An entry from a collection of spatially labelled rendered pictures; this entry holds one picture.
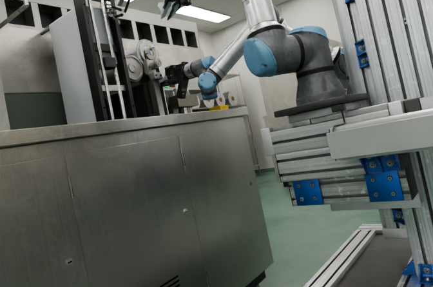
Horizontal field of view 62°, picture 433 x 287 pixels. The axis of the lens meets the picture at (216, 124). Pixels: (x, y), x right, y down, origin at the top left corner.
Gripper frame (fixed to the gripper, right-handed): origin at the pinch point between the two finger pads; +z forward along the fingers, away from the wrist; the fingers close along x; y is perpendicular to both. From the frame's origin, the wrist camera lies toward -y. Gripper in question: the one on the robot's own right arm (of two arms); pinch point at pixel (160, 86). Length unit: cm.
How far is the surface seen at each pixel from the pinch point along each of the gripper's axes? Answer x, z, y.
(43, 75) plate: 43, 30, 13
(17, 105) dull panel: 57, 30, 0
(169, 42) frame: -49, 31, 38
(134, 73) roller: 17.7, -2.4, 5.5
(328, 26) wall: -444, 42, 106
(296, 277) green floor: -33, -36, -109
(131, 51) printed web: 11.9, 2.6, 18.4
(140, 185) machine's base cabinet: 50, -29, -42
